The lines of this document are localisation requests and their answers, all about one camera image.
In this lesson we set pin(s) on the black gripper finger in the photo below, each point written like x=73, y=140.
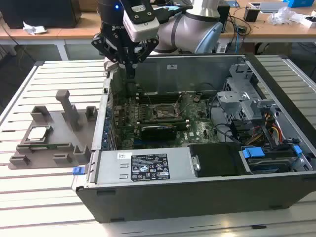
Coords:
x=145, y=53
x=108, y=49

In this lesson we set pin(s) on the silver CPU chip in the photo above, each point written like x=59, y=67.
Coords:
x=38, y=133

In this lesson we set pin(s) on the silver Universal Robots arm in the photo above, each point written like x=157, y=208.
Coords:
x=187, y=27

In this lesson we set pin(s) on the CPU socket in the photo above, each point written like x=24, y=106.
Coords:
x=163, y=112

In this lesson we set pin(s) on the white case label sticker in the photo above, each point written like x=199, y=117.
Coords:
x=172, y=67

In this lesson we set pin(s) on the long wooden desk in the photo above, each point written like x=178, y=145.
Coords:
x=74, y=32

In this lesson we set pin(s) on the pale blue device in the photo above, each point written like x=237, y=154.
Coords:
x=172, y=8

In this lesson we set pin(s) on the round coin battery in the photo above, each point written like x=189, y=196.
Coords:
x=196, y=98

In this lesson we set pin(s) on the large black box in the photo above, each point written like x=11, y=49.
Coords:
x=37, y=12

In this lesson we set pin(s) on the crumpled white paper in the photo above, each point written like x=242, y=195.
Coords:
x=34, y=27

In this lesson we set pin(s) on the black graphics card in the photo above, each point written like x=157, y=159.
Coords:
x=158, y=133

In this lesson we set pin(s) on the black speaker box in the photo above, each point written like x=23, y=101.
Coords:
x=224, y=19

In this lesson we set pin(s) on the green motherboard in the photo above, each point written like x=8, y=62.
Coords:
x=200, y=128

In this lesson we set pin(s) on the grey parts rack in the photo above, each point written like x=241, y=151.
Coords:
x=61, y=138

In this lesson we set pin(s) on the silver drive cage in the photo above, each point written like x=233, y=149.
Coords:
x=237, y=98

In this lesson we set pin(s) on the silver power supply unit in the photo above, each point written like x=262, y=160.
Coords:
x=111, y=165

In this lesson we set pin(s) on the blue case latch clip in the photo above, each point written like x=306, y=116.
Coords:
x=77, y=171

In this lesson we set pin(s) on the black drive bay cover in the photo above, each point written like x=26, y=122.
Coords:
x=214, y=160

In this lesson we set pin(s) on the white flat tray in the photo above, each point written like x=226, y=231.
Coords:
x=274, y=7

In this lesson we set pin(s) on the clear plastic bag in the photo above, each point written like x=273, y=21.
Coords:
x=284, y=16

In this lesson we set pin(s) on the open black PC case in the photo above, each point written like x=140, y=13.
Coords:
x=187, y=200

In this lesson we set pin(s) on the blue cardboard box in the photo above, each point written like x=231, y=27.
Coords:
x=293, y=3

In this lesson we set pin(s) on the hard disk in blue carrier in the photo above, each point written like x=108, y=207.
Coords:
x=266, y=160

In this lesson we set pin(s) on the white cardboard box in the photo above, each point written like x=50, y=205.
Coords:
x=308, y=21

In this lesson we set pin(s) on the small blue clip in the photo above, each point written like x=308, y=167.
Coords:
x=297, y=149

